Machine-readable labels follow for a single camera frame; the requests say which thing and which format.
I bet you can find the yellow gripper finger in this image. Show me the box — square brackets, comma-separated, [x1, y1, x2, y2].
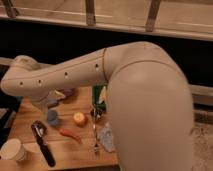
[50, 90, 65, 100]

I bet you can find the wooden board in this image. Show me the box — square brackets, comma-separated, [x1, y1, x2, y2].
[0, 87, 118, 171]

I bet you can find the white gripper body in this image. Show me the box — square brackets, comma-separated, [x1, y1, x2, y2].
[31, 97, 50, 113]

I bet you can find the light blue cloth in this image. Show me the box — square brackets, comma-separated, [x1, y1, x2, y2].
[98, 123, 115, 153]

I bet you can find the purple bowl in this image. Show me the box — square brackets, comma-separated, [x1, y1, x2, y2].
[58, 88, 75, 99]

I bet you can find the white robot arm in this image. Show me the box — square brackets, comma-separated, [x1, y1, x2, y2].
[1, 42, 194, 171]

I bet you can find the black handled peeler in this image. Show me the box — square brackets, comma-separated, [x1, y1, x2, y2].
[31, 121, 56, 167]

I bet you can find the green plastic tray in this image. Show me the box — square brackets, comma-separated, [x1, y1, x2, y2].
[92, 85, 106, 111]

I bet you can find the red chili pepper toy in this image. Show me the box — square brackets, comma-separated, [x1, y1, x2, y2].
[59, 129, 82, 144]

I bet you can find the white paper cup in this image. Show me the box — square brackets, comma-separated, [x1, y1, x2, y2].
[0, 138, 26, 162]

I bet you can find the blue sponge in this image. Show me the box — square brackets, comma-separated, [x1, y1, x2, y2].
[47, 99, 59, 108]

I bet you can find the metal fork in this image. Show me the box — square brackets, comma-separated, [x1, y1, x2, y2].
[90, 108, 102, 155]

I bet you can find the blue round cup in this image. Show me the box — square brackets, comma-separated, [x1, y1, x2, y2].
[46, 110, 60, 127]

